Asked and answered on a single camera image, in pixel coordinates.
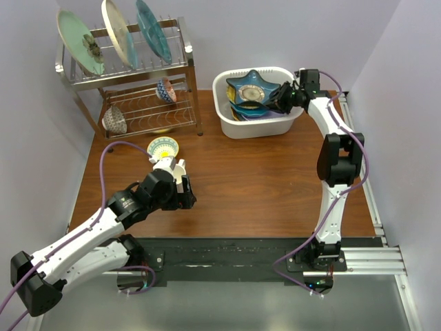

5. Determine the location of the white plastic bin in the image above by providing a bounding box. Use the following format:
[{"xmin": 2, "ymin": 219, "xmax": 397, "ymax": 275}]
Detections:
[{"xmin": 212, "ymin": 67, "xmax": 303, "ymax": 139}]

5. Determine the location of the aluminium frame rail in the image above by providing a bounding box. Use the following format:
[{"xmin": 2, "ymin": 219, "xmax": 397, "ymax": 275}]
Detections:
[{"xmin": 336, "ymin": 91, "xmax": 423, "ymax": 331}]

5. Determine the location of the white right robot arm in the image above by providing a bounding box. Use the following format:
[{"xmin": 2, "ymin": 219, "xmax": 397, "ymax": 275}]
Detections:
[{"xmin": 271, "ymin": 68, "xmax": 367, "ymax": 271}]

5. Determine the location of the grey patterned bowl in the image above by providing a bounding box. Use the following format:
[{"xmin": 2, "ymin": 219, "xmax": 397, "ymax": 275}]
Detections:
[{"xmin": 101, "ymin": 106, "xmax": 127, "ymax": 134}]

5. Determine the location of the white ceramic mug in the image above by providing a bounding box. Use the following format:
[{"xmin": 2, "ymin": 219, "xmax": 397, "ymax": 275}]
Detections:
[{"xmin": 173, "ymin": 159, "xmax": 187, "ymax": 193}]

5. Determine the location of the teal plate on rack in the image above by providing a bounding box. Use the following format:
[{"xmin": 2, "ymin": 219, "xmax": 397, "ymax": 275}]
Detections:
[{"xmin": 136, "ymin": 0, "xmax": 172, "ymax": 64}]

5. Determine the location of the lilac purple plate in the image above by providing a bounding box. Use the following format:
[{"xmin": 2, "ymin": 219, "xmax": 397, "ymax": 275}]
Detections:
[{"xmin": 237, "ymin": 114, "xmax": 261, "ymax": 121}]

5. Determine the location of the dark blue star plate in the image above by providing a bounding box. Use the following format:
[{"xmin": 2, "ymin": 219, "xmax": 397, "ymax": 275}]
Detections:
[{"xmin": 226, "ymin": 69, "xmax": 281, "ymax": 107}]

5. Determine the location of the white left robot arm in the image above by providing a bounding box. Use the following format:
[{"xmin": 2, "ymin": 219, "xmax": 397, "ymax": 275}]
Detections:
[{"xmin": 10, "ymin": 170, "xmax": 196, "ymax": 317}]

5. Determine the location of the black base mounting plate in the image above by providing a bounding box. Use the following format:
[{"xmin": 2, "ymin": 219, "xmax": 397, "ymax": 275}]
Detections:
[{"xmin": 91, "ymin": 237, "xmax": 349, "ymax": 289}]

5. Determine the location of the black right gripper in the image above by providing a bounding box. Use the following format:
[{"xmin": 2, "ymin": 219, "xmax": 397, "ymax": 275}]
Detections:
[{"xmin": 263, "ymin": 81, "xmax": 303, "ymax": 114}]

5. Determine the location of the blue white patterned bowl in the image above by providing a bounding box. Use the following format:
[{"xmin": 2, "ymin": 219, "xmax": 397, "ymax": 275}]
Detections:
[{"xmin": 156, "ymin": 77, "xmax": 177, "ymax": 103}]

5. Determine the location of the teal dotted scalloped plate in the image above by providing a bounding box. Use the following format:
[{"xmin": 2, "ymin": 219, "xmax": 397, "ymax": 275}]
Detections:
[{"xmin": 230, "ymin": 103, "xmax": 270, "ymax": 118}]

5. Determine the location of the orange woven pattern plate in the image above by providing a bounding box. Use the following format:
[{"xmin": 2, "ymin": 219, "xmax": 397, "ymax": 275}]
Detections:
[{"xmin": 226, "ymin": 86, "xmax": 236, "ymax": 104}]

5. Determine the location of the stainless steel dish rack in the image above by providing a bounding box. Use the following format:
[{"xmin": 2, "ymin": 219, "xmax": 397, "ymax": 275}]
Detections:
[{"xmin": 55, "ymin": 17, "xmax": 203, "ymax": 145}]

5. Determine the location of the dark blue bottom plate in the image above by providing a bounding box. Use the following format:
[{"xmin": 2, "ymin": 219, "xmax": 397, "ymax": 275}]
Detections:
[{"xmin": 231, "ymin": 108, "xmax": 244, "ymax": 121}]

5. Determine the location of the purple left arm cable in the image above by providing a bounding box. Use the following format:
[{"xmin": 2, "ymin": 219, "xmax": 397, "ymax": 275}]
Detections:
[{"xmin": 0, "ymin": 140, "xmax": 156, "ymax": 331}]

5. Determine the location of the mint flower plate on rack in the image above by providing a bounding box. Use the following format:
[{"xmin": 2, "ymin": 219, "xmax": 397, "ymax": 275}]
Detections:
[{"xmin": 57, "ymin": 10, "xmax": 104, "ymax": 76}]

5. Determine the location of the yellow blue patterned saucer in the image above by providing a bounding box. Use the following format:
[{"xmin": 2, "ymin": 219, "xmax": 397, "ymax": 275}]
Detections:
[{"xmin": 146, "ymin": 136, "xmax": 179, "ymax": 160}]

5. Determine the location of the cream plate on rack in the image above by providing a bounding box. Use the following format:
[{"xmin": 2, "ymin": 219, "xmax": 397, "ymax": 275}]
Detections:
[{"xmin": 101, "ymin": 0, "xmax": 138, "ymax": 70}]

